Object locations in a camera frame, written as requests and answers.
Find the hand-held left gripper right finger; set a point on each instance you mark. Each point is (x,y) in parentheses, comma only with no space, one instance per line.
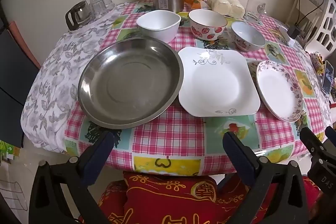
(236,151)

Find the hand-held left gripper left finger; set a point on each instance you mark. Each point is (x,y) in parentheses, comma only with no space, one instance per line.
(97,158)

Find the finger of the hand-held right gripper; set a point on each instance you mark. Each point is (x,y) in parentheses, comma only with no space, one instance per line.
(331,132)
(309,140)

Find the floral rim plate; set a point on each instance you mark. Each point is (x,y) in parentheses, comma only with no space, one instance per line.
(278,90)

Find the white square plate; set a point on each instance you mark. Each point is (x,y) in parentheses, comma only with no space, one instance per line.
(215,82)

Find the stainless steel plate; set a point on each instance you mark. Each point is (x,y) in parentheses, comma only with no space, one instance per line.
(126,82)

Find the strawberry print bowl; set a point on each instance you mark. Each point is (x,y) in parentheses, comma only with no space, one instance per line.
(207,19)

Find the white square bowl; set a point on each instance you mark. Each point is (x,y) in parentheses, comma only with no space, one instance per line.
(157,22)

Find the smartphone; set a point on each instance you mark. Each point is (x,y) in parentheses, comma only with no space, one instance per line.
(328,77)

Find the pink checkered tablecloth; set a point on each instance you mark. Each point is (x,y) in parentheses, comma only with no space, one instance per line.
(170,140)

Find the yellow snack packet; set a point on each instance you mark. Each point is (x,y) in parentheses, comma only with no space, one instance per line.
(318,64)

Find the red patterned cushion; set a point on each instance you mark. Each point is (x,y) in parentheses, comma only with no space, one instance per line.
(162,200)

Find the grey floral cloth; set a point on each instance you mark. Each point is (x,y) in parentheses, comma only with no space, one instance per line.
(52,77)

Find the white chair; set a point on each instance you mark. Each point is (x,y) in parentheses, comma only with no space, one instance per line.
(325,29)

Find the white power strip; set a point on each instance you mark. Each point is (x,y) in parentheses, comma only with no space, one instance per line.
(286,36)

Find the black charger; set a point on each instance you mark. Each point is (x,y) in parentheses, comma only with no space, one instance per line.
(294,31)

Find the dark board with red edge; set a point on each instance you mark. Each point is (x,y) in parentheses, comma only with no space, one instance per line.
(15,82)

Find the small cartoon print bowl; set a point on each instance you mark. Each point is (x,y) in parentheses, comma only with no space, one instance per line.
(248,35)

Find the clear glass mug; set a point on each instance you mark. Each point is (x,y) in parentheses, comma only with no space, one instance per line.
(250,12)

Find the bag of steamed buns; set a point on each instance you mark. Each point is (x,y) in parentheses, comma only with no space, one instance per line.
(223,3)

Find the orange snack packet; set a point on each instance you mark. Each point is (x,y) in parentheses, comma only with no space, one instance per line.
(194,1)

